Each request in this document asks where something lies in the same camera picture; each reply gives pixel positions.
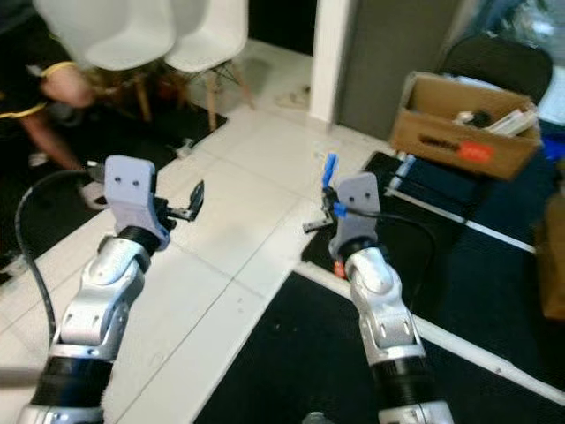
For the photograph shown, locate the small white floor object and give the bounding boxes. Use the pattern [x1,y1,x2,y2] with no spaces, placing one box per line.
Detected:
[175,138,197,160]

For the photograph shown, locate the white slipper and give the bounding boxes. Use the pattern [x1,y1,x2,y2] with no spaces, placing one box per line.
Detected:
[77,179,109,212]

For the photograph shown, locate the black floor mat under chairs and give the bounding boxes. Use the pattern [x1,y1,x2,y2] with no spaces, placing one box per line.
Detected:
[0,95,228,266]

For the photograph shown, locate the brown cardboard box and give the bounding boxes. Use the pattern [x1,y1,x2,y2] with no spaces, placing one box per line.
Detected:
[390,72,545,181]

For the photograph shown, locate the grey door panel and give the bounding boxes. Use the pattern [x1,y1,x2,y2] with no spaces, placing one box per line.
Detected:
[335,0,479,142]

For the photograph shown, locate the large black floor mat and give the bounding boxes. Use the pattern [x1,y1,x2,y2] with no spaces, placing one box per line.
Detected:
[192,270,565,424]

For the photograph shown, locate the black item in box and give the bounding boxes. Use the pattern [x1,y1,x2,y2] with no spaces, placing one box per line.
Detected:
[455,108,495,130]

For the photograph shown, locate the white plastic chair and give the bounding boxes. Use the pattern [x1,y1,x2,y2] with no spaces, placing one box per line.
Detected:
[32,0,179,125]
[164,0,255,133]

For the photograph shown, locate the white item in box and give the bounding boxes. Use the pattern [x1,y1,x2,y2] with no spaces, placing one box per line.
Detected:
[489,108,539,138]

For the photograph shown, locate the person in black shirt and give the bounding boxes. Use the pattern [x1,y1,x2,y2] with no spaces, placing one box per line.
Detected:
[0,0,96,173]

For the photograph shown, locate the brown wooden box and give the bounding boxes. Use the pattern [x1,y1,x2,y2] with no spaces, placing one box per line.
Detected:
[533,193,565,321]

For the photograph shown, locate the blue object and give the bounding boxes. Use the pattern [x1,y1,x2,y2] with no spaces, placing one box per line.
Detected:
[542,131,565,165]

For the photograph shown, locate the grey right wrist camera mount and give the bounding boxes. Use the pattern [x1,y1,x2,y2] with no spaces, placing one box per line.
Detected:
[328,171,383,262]

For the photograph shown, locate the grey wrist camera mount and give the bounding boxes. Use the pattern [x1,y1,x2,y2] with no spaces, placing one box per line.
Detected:
[328,171,383,262]
[102,155,170,250]

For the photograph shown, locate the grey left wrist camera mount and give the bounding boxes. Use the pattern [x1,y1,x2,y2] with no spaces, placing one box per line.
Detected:
[102,155,170,250]

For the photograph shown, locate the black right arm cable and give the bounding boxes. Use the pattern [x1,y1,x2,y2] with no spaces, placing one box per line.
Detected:
[369,208,441,294]

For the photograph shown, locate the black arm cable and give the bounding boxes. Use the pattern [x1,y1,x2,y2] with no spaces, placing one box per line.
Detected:
[369,208,441,294]
[14,168,107,347]

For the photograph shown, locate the beige slippers by wall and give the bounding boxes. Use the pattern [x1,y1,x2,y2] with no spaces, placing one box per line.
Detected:
[272,82,312,110]

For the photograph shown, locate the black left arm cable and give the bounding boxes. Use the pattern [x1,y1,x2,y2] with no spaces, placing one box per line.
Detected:
[14,168,107,347]

